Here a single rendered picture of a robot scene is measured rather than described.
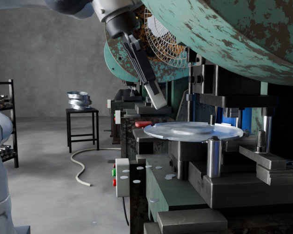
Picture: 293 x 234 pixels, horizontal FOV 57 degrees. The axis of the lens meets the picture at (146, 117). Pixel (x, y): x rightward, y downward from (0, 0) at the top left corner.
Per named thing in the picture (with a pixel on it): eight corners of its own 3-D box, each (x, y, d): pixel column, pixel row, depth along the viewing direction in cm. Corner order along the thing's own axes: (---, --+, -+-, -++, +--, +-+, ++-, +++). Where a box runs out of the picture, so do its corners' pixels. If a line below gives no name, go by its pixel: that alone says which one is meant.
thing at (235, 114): (228, 118, 79) (228, 105, 79) (221, 116, 84) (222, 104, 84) (238, 118, 80) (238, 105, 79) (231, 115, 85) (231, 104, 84)
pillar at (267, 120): (263, 152, 75) (267, 101, 73) (259, 150, 77) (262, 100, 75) (271, 151, 75) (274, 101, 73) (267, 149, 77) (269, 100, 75)
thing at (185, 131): (123, 133, 78) (123, 130, 78) (174, 121, 101) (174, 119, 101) (221, 147, 61) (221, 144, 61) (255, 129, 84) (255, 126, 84)
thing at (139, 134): (136, 185, 74) (136, 136, 72) (132, 168, 87) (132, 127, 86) (224, 180, 77) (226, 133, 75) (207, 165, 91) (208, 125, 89)
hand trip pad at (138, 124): (136, 141, 110) (136, 123, 109) (135, 139, 116) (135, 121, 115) (153, 141, 111) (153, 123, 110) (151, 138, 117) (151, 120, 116)
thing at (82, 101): (69, 153, 352) (66, 92, 342) (66, 145, 394) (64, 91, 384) (99, 150, 366) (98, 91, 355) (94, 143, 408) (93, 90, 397)
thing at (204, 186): (210, 209, 60) (211, 184, 60) (168, 155, 105) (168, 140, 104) (331, 201, 64) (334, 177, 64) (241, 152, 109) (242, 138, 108)
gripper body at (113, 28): (103, 27, 68) (120, 61, 69) (104, 19, 59) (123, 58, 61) (130, 15, 68) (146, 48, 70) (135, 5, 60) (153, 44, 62)
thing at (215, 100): (223, 117, 71) (223, 96, 70) (198, 109, 91) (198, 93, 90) (279, 116, 73) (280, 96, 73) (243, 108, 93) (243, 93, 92)
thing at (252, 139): (226, 151, 75) (227, 135, 75) (207, 139, 90) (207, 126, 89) (256, 150, 76) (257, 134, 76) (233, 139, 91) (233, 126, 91)
